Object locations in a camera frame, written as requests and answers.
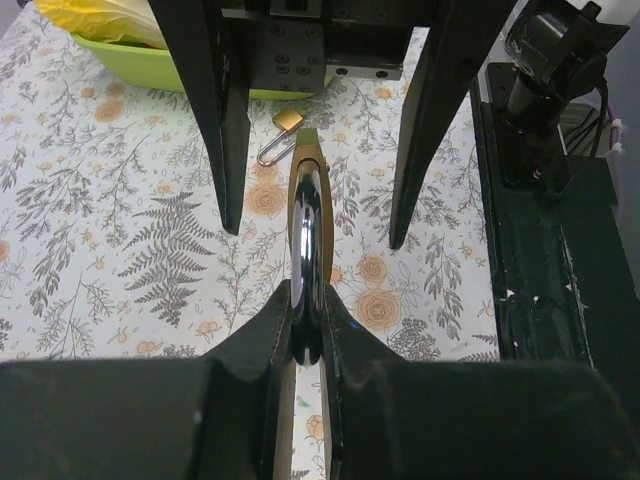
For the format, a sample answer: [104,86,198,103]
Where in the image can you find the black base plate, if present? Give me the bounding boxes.
[469,59,640,480]

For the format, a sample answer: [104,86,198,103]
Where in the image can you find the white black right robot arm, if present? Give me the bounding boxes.
[151,1,639,249]

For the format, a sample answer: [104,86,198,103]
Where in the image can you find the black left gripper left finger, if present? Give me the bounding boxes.
[1,282,295,479]

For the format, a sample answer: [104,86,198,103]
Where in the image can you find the large brass padlock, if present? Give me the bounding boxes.
[287,128,333,365]

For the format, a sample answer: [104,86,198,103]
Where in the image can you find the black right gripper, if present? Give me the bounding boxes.
[150,0,515,250]

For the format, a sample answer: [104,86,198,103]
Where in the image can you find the floral patterned mat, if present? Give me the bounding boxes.
[0,0,501,480]

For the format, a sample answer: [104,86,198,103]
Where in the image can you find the green plastic basket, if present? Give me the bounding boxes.
[69,29,331,101]

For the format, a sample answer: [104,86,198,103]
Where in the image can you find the yellow-leaf napa cabbage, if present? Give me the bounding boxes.
[34,0,168,50]

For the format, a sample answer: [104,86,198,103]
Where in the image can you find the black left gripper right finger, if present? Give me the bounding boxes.
[322,287,639,479]

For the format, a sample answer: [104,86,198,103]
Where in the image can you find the small brass padlock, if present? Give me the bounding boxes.
[256,108,305,168]

